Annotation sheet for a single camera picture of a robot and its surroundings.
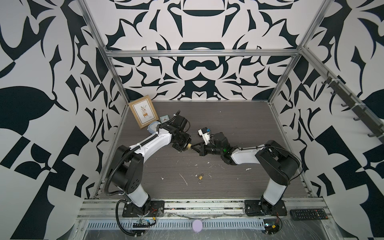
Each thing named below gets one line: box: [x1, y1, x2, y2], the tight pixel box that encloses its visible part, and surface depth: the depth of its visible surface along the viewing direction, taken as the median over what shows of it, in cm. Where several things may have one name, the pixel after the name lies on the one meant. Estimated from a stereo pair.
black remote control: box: [290, 208, 329, 221], surface depth 74 cm
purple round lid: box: [192, 219, 203, 233], surface depth 64 cm
